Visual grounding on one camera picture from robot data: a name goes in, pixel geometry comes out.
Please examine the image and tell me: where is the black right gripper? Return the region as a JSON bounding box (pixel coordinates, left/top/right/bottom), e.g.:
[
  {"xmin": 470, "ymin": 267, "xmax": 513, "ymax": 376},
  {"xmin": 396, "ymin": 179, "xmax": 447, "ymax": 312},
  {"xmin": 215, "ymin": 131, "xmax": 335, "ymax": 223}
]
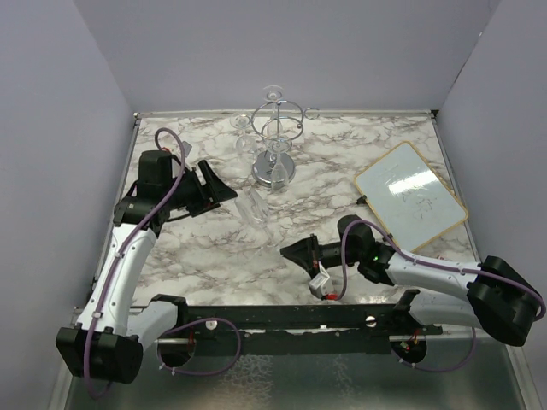
[{"xmin": 279, "ymin": 233, "xmax": 362, "ymax": 280}]

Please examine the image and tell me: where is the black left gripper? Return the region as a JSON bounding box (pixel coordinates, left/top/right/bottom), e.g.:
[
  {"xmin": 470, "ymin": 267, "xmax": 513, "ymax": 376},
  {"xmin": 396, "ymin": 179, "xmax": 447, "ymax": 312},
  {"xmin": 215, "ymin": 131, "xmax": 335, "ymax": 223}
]
[{"xmin": 163, "ymin": 160, "xmax": 238, "ymax": 216}]

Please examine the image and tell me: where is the clear wine glass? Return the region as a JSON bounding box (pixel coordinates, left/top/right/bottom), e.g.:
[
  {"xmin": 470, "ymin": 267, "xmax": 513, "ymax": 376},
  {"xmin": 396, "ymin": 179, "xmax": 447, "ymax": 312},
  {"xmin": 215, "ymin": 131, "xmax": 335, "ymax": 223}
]
[
  {"xmin": 269, "ymin": 140, "xmax": 288, "ymax": 190},
  {"xmin": 263, "ymin": 85, "xmax": 283, "ymax": 128},
  {"xmin": 234, "ymin": 188, "xmax": 279, "ymax": 257},
  {"xmin": 230, "ymin": 112, "xmax": 258, "ymax": 166}
]

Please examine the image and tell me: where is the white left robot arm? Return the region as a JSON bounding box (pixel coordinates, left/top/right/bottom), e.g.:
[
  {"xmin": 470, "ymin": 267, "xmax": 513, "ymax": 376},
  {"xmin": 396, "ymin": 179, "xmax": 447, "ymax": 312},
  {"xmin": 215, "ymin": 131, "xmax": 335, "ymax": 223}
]
[{"xmin": 56, "ymin": 149, "xmax": 238, "ymax": 384}]

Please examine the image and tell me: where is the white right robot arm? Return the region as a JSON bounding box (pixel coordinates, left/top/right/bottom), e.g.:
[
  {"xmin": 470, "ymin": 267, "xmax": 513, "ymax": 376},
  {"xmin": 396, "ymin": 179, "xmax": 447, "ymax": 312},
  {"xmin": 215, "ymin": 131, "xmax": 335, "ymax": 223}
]
[{"xmin": 280, "ymin": 214, "xmax": 546, "ymax": 347}]

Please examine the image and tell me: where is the chrome wine glass rack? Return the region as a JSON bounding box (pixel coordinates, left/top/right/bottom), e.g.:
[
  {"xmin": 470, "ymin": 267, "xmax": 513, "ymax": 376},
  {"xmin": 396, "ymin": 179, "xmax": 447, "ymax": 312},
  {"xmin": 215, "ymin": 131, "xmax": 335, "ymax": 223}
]
[{"xmin": 250, "ymin": 93, "xmax": 321, "ymax": 190}]

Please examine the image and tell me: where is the small wood-framed whiteboard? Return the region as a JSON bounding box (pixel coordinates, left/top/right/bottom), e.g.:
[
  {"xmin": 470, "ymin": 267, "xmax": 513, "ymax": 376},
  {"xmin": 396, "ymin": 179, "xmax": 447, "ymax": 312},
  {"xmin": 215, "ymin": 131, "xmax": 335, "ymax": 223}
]
[{"xmin": 354, "ymin": 141, "xmax": 468, "ymax": 251}]

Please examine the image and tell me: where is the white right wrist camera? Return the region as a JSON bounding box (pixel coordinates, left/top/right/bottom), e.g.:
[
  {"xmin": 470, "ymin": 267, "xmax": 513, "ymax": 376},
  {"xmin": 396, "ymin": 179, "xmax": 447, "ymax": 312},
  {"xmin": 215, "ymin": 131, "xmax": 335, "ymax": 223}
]
[{"xmin": 309, "ymin": 262, "xmax": 338, "ymax": 300}]

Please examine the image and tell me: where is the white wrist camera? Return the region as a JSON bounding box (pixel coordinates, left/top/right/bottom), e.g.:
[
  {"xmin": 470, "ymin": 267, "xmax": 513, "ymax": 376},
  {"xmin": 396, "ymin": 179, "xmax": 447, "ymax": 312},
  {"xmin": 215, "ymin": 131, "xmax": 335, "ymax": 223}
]
[
  {"xmin": 309, "ymin": 262, "xmax": 338, "ymax": 300},
  {"xmin": 173, "ymin": 141, "xmax": 192, "ymax": 161}
]

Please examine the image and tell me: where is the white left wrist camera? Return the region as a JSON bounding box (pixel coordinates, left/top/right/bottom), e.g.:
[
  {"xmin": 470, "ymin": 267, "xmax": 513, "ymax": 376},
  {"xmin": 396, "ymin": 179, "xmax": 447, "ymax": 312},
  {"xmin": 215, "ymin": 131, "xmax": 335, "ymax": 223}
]
[{"xmin": 173, "ymin": 141, "xmax": 192, "ymax": 161}]

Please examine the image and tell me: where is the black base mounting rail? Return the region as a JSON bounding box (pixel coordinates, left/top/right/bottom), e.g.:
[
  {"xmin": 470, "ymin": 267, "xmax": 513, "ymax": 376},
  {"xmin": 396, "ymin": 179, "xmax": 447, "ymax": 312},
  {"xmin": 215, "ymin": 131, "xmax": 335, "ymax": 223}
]
[{"xmin": 158, "ymin": 304, "xmax": 442, "ymax": 357}]

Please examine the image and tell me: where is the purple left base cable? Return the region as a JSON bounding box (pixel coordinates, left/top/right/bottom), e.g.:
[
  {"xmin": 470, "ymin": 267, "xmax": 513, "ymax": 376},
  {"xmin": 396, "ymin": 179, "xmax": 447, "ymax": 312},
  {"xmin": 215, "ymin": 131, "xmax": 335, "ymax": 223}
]
[{"xmin": 156, "ymin": 317, "xmax": 243, "ymax": 378}]

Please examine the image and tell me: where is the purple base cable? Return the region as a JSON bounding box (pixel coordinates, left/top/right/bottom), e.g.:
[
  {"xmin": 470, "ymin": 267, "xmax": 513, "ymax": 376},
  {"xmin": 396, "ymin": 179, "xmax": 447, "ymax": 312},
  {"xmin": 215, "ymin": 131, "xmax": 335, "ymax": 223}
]
[
  {"xmin": 156, "ymin": 317, "xmax": 243, "ymax": 378},
  {"xmin": 397, "ymin": 325, "xmax": 478, "ymax": 373}
]

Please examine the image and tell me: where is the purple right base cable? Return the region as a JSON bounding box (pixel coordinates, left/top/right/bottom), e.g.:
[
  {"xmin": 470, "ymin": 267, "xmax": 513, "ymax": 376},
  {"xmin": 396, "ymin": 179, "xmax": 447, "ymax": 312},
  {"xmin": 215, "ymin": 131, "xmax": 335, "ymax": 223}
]
[{"xmin": 397, "ymin": 325, "xmax": 478, "ymax": 373}]

